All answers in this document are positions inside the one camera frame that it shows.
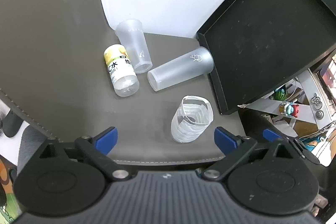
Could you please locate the clear ribbed plastic cup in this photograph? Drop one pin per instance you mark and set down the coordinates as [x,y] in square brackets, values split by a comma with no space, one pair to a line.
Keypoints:
[191,119]

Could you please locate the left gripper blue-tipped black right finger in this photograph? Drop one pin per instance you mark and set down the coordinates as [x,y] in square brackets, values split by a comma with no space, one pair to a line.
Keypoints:
[269,178]

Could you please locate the white shelf unit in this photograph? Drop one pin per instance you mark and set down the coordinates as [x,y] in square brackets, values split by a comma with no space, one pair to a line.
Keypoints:
[314,91]

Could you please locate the blue red toy figure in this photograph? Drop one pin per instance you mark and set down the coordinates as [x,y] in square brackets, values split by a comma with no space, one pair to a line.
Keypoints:
[289,109]

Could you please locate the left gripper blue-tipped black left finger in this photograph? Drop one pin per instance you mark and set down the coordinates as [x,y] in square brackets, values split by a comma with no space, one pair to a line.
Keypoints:
[70,177]

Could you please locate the frosted cup near wall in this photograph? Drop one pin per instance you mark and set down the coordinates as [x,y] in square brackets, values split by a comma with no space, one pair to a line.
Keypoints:
[131,36]

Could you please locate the yellow labelled clear bottle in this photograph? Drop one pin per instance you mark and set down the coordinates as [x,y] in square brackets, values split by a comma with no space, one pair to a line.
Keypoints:
[121,72]

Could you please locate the frosted tall cup with logo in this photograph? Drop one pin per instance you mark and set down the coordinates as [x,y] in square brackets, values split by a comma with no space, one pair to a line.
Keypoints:
[188,66]

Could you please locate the black square tray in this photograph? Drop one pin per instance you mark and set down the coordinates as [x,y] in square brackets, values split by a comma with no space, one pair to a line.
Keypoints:
[259,45]

